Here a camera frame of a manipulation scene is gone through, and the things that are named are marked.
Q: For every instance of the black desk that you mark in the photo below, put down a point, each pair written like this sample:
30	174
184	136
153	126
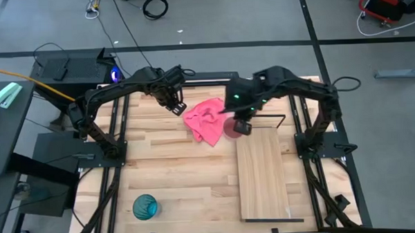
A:
5	137

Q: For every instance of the black computer tower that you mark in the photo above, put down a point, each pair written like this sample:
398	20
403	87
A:
81	70

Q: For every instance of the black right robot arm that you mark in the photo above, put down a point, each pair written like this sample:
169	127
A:
314	88

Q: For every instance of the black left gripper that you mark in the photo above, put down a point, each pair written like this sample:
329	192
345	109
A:
170	79

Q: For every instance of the black metal table frame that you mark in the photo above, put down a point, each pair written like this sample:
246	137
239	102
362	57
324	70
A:
206	83

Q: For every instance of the pink cloth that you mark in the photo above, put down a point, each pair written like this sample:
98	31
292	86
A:
204	121

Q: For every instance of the small black box device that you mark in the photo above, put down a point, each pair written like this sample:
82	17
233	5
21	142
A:
60	70

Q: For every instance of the wooden shelf with black brackets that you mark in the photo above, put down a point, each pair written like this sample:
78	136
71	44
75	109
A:
261	177

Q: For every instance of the black bracket clamp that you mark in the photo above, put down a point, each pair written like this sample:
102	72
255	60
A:
341	203

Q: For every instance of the red and black cart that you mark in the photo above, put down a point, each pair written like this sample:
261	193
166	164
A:
383	3

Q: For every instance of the large teal plastic cup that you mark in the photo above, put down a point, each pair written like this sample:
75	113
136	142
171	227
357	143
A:
145	207

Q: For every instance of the mint green stapler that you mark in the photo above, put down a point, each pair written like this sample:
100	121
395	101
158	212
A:
7	95

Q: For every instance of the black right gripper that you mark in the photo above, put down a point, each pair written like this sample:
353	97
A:
243	94

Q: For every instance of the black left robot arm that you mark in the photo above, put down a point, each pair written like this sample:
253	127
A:
99	96

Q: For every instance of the small pink plastic cup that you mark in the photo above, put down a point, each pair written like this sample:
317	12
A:
229	129

